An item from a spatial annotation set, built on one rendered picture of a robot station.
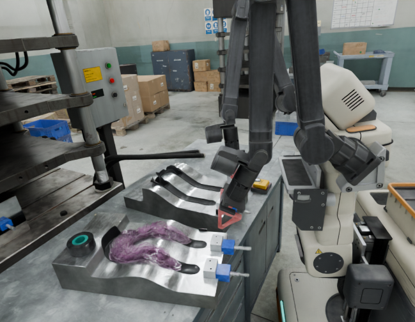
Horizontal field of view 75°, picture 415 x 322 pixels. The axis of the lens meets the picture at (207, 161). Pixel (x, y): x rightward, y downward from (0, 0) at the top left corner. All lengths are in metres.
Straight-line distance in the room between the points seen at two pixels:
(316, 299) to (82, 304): 1.08
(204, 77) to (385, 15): 4.28
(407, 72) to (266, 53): 6.89
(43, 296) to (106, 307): 0.22
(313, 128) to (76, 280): 0.81
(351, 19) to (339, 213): 6.47
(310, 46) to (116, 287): 0.82
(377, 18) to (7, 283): 7.19
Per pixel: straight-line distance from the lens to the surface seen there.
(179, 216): 1.13
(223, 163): 0.71
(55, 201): 1.60
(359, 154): 0.74
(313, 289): 1.63
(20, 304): 1.09
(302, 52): 0.65
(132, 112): 5.05
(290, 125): 4.25
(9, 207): 1.37
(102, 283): 0.95
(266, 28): 0.64
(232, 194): 0.75
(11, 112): 1.33
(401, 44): 7.38
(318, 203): 0.93
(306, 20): 0.65
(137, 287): 0.89
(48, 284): 1.10
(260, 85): 0.65
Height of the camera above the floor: 1.50
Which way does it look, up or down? 25 degrees down
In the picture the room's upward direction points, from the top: 5 degrees counter-clockwise
